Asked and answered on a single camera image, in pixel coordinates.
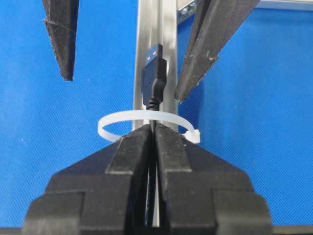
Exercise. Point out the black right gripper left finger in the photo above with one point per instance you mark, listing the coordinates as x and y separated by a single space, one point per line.
95 196

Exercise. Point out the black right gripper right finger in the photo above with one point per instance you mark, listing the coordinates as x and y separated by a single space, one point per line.
205 195

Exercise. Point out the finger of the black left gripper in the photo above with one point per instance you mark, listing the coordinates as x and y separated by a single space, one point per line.
61 25
214 24

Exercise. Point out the white zip tie loop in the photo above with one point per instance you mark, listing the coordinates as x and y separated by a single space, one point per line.
193 135

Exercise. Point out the blue cloth mat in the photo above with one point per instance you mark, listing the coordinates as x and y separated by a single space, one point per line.
254 108

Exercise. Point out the silver upper corner bracket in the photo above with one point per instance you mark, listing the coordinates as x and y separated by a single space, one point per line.
185 9

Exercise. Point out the aluminium extrusion frame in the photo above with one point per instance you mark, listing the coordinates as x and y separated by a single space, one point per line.
156 73

